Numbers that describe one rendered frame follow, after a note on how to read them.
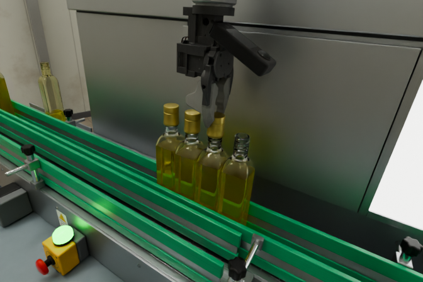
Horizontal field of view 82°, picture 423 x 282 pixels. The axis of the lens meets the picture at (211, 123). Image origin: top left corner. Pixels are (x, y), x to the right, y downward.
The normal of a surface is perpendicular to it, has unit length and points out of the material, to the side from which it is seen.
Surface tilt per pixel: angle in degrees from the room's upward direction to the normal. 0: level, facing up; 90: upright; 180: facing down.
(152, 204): 90
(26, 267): 0
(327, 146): 90
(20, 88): 90
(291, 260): 90
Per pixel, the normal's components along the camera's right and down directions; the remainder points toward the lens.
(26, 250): 0.06, -0.91
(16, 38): 0.65, 0.35
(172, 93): -0.51, 0.32
